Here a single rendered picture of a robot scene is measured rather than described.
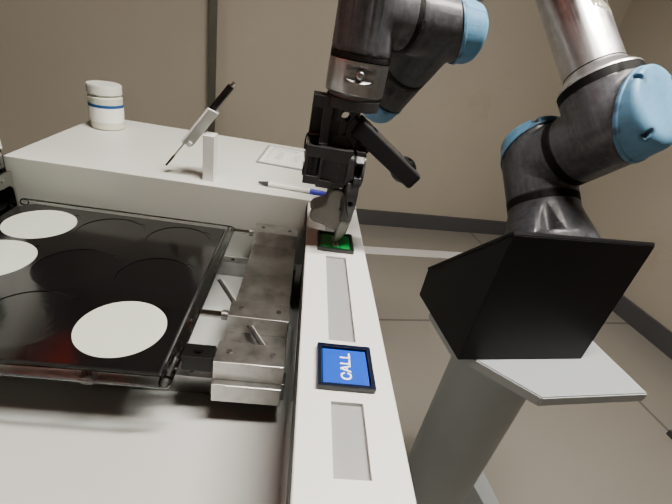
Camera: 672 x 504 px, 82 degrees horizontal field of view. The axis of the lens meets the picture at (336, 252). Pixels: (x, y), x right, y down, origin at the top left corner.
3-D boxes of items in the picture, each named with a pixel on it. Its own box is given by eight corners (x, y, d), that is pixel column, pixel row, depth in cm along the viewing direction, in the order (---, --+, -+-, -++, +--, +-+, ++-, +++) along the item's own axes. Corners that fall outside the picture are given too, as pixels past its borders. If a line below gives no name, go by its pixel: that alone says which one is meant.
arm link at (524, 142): (538, 215, 76) (530, 153, 80) (607, 190, 64) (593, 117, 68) (490, 208, 72) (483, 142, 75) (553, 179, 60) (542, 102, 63)
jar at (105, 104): (84, 127, 87) (78, 82, 83) (99, 121, 93) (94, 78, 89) (117, 133, 88) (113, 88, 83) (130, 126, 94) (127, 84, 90)
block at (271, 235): (252, 243, 73) (254, 229, 71) (255, 235, 76) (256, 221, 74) (295, 249, 74) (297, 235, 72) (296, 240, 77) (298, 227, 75)
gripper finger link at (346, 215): (337, 211, 59) (348, 155, 55) (348, 213, 59) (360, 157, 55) (338, 225, 55) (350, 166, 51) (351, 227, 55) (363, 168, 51)
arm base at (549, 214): (546, 266, 76) (539, 218, 78) (625, 248, 62) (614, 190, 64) (483, 261, 71) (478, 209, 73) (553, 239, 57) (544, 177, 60)
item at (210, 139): (181, 178, 72) (179, 103, 66) (187, 171, 75) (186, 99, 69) (214, 183, 73) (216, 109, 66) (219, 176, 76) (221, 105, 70)
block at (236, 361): (212, 378, 45) (212, 360, 43) (218, 357, 48) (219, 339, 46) (281, 385, 46) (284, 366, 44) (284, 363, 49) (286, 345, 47)
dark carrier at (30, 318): (-206, 344, 38) (-209, 339, 38) (24, 205, 68) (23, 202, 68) (159, 376, 42) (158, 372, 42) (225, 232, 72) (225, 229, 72)
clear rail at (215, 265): (156, 391, 41) (155, 382, 40) (227, 230, 74) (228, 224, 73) (169, 392, 41) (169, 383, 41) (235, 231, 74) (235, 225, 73)
